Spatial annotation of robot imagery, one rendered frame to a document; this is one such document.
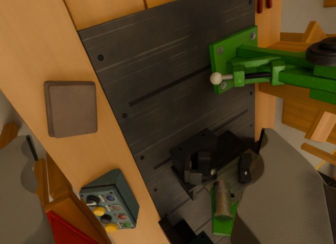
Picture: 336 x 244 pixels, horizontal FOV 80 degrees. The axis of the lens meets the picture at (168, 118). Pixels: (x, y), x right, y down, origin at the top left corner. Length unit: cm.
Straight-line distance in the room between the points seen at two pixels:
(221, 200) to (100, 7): 44
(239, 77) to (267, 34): 27
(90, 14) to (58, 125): 19
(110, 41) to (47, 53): 10
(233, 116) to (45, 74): 50
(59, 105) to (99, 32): 14
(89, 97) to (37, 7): 15
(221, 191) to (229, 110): 25
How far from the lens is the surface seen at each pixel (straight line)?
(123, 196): 49
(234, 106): 64
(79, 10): 41
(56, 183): 72
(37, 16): 38
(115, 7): 42
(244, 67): 48
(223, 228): 50
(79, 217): 70
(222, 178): 57
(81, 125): 39
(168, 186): 61
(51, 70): 39
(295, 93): 67
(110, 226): 55
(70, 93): 37
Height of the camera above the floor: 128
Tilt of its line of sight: 51 degrees down
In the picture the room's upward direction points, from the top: 126 degrees clockwise
